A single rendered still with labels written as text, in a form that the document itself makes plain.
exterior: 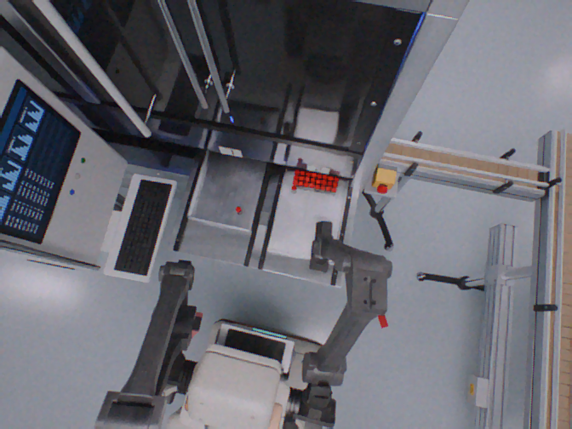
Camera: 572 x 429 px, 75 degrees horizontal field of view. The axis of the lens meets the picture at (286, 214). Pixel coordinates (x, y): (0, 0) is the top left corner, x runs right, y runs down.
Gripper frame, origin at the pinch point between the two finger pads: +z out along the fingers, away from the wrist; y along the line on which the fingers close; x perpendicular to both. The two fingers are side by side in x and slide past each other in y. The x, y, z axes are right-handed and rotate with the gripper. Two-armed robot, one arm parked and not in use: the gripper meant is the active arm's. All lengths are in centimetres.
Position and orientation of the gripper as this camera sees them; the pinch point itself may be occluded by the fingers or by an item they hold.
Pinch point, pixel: (318, 260)
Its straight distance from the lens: 144.1
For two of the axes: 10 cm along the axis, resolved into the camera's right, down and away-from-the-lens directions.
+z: 0.2, 3.0, 9.5
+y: 2.1, -9.3, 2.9
